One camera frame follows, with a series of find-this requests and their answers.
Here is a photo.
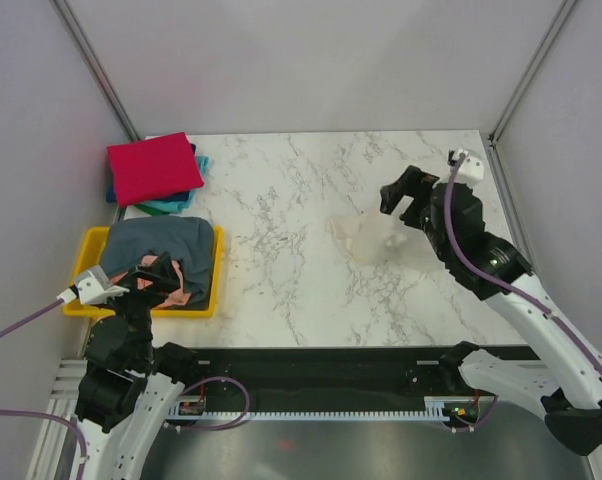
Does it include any aluminium frame post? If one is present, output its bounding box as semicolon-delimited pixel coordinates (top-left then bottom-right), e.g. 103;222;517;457
485;0;581;148
50;0;141;141

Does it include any right aluminium frame post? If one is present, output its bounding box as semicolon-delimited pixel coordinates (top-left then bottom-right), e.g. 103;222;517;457
485;0;581;148

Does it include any left aluminium frame post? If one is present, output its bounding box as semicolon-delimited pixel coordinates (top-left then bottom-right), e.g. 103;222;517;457
50;0;141;141

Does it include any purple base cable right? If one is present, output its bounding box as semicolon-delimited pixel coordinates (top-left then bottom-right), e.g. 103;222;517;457
443;389;500;434

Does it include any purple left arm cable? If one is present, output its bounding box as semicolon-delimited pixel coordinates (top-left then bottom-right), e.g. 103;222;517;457
0;299;90;480

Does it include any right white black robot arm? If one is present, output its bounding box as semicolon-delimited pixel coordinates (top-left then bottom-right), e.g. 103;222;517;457
380;166;602;456

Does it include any folded turquoise t shirt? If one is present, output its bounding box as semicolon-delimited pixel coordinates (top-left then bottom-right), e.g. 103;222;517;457
139;155;210;214

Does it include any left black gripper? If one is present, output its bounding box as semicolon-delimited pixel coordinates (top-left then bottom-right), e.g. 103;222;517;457
100;250;180;364

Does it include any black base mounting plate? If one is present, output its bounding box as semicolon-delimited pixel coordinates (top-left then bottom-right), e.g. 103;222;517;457
145;343;550;412

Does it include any folded green t shirt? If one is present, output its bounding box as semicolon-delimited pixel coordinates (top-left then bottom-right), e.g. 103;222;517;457
135;204;169;216

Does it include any yellow plastic tray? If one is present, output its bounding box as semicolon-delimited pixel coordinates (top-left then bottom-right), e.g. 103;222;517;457
62;226;224;320

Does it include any aluminium extrusion rail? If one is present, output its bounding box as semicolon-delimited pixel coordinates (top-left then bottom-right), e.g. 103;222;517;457
26;360;87;480

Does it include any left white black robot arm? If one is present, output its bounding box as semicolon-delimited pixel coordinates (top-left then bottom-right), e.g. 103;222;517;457
61;253;201;479

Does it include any cream white t shirt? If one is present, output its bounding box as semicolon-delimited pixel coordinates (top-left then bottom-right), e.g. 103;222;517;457
327;210;408;265

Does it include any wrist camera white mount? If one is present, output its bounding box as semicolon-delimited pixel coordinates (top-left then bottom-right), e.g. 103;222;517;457
447;149;485;189
56;265;130;305

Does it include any folded magenta t shirt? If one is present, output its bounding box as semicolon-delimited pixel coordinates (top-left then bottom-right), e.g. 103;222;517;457
107;132;205;207

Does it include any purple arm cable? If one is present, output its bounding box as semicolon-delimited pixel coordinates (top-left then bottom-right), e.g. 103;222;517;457
443;155;602;399
0;299;90;480

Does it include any pink t shirt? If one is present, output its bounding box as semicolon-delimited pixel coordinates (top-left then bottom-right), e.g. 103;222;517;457
136;254;191;309

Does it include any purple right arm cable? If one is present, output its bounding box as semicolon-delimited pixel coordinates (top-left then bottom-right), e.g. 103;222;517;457
443;155;602;399

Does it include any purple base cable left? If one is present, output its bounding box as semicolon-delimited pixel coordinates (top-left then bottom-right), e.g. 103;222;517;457
163;377;252;434

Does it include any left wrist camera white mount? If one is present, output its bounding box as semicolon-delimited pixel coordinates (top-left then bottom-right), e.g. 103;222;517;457
56;265;130;305

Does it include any white slotted cable duct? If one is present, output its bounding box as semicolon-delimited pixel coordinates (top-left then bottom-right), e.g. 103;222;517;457
166;391;493;422

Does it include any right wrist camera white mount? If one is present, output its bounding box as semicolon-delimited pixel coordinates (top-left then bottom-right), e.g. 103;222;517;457
447;149;485;189

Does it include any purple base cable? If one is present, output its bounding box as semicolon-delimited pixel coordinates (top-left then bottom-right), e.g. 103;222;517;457
163;377;252;434
443;389;500;434

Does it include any grey blue t shirt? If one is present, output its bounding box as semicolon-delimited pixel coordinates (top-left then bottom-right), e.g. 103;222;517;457
99;216;214;309

